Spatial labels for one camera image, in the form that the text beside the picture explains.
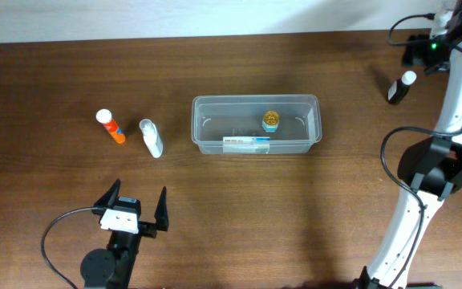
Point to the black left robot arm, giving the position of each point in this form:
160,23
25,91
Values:
112,266

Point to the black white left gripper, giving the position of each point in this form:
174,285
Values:
147,228

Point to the clear plastic container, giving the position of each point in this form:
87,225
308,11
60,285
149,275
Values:
215,117

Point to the dark bottle white cap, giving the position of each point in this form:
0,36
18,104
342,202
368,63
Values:
400,87

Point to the white green medicine box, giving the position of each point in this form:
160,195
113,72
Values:
246,144

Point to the orange tube white cap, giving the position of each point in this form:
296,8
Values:
104,117

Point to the white spray bottle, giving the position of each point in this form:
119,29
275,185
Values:
152,138

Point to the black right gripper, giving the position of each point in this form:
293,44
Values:
411,56

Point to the small jar gold lid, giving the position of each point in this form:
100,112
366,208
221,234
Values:
270,121

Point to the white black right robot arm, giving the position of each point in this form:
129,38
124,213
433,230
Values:
430,171

